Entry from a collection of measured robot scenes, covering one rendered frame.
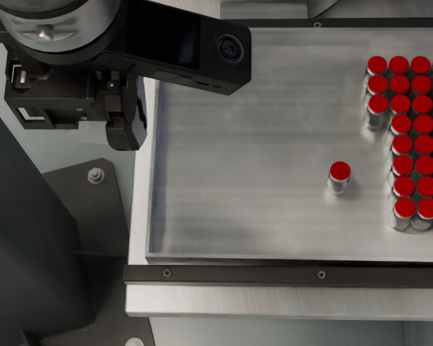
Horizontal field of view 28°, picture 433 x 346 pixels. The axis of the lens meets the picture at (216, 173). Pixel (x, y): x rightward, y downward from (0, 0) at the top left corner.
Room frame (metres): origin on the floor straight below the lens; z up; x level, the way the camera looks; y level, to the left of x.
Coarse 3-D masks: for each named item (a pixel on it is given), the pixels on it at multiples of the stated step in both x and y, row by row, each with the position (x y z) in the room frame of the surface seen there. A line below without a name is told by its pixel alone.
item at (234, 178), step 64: (256, 64) 0.44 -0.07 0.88; (320, 64) 0.43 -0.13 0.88; (192, 128) 0.38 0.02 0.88; (256, 128) 0.37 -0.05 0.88; (320, 128) 0.35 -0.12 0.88; (384, 128) 0.34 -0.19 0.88; (192, 192) 0.31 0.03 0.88; (256, 192) 0.29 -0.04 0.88; (320, 192) 0.28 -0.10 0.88; (384, 192) 0.27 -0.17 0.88; (192, 256) 0.23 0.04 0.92; (256, 256) 0.22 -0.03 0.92; (320, 256) 0.21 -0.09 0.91; (384, 256) 0.20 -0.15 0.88
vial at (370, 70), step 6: (372, 60) 0.40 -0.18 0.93; (378, 60) 0.40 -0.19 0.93; (384, 60) 0.40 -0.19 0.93; (372, 66) 0.40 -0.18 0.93; (378, 66) 0.39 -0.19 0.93; (384, 66) 0.39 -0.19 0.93; (366, 72) 0.40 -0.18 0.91; (372, 72) 0.39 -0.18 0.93; (378, 72) 0.39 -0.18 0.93; (384, 72) 0.39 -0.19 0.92; (366, 78) 0.39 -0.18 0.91; (366, 84) 0.39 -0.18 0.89
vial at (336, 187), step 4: (328, 176) 0.29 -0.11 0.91; (328, 180) 0.29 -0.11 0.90; (332, 180) 0.28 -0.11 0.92; (344, 180) 0.28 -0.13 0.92; (348, 180) 0.28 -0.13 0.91; (328, 184) 0.29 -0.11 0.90; (332, 184) 0.28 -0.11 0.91; (336, 184) 0.28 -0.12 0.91; (340, 184) 0.28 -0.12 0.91; (344, 184) 0.28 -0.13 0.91; (328, 188) 0.28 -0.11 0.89; (332, 188) 0.28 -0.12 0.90; (336, 188) 0.28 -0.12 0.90; (340, 188) 0.28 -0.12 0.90; (344, 188) 0.28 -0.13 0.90; (332, 192) 0.28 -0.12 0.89; (336, 192) 0.28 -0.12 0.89; (340, 192) 0.28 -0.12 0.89
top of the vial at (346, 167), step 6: (336, 162) 0.30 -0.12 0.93; (342, 162) 0.30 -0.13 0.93; (336, 168) 0.29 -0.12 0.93; (342, 168) 0.29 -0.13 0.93; (348, 168) 0.29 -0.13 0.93; (336, 174) 0.28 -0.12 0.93; (342, 174) 0.28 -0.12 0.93; (348, 174) 0.28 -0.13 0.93; (336, 180) 0.28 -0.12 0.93; (342, 180) 0.28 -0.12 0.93
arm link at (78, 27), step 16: (96, 0) 0.27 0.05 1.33; (112, 0) 0.28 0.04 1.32; (0, 16) 0.28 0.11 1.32; (16, 16) 0.26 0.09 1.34; (64, 16) 0.26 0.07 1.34; (80, 16) 0.26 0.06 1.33; (96, 16) 0.27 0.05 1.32; (112, 16) 0.27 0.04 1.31; (16, 32) 0.27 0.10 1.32; (32, 32) 0.26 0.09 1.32; (48, 32) 0.26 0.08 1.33; (64, 32) 0.26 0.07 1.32; (80, 32) 0.26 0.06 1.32; (96, 32) 0.26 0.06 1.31; (32, 48) 0.26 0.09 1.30; (48, 48) 0.26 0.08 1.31; (64, 48) 0.26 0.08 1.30
